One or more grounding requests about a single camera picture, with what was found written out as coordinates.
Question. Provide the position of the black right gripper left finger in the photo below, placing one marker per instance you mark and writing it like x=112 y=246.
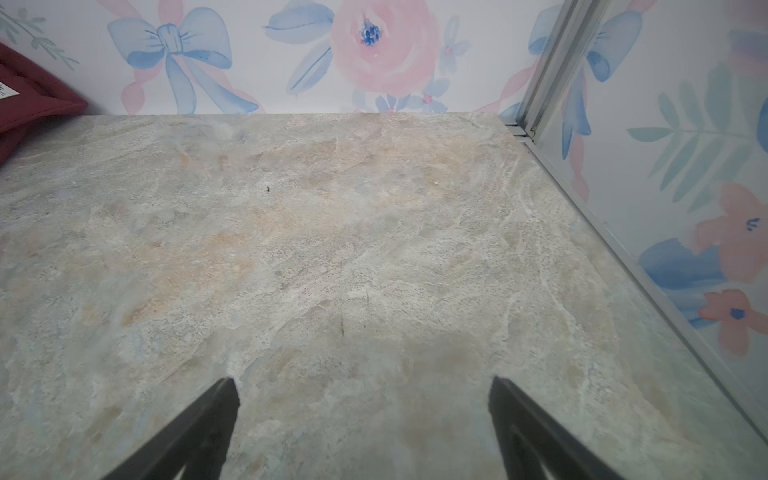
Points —
x=194 y=444

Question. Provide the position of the maroon cloth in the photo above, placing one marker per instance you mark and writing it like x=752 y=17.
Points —
x=30 y=95

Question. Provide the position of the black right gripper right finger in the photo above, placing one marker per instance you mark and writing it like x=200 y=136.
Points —
x=533 y=444

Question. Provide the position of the aluminium corner post right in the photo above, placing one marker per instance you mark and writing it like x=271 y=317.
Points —
x=574 y=28

